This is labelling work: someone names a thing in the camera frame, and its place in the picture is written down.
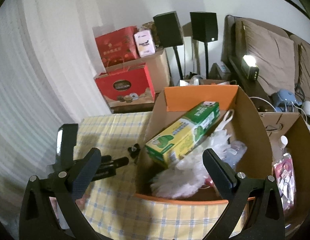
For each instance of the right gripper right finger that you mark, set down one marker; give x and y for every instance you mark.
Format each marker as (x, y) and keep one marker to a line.
(266, 217)

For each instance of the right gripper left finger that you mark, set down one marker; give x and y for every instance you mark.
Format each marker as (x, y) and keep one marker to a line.
(37, 220)

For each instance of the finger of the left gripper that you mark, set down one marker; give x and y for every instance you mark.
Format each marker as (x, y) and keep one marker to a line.
(108, 167)

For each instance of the black star knob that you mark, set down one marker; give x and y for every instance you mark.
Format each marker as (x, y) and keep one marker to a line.
(134, 151)

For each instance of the clear bottle pink cap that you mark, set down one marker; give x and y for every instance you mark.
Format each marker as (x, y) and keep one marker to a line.
(229, 152)

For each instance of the white fluffy duster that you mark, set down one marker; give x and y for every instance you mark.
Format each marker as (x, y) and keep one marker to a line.
(185, 177)

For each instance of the green yellow toothpaste box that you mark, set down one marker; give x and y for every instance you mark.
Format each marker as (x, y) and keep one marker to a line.
(181, 137)

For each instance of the person left hand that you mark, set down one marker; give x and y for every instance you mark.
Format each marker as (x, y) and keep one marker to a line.
(68, 211)

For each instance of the pink packaged item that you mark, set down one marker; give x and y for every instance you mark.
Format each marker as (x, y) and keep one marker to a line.
(283, 171)

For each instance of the white curtain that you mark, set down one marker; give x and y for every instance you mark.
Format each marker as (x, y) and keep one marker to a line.
(48, 60)

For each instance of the large water bottle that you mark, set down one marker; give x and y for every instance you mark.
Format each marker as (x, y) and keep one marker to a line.
(279, 148)

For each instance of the red collection gift bag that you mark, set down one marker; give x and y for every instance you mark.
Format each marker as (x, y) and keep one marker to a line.
(126, 86)

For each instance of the large brown carton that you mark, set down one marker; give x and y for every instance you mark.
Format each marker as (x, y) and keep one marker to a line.
(290, 142)

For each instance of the red gift bag upper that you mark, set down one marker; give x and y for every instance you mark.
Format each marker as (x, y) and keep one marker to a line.
(118, 46)

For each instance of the brown cardboard box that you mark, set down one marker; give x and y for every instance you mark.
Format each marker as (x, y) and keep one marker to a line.
(157, 66)

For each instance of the pink tissue pack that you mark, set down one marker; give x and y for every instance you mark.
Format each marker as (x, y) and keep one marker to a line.
(144, 42)

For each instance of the blue plush toy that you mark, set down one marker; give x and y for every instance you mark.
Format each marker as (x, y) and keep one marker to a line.
(284, 101)

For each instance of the left black speaker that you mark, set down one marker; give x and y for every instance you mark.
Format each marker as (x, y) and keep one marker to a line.
(170, 34)

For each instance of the black speaker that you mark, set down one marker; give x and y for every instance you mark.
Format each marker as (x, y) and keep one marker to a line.
(204, 29)
(170, 34)

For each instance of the bright portable lamp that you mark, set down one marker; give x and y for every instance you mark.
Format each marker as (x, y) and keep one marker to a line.
(249, 67)

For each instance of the brown sofa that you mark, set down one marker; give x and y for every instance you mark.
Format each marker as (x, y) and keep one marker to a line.
(282, 57)

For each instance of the right black speaker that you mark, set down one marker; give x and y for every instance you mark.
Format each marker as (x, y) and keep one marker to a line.
(204, 29)

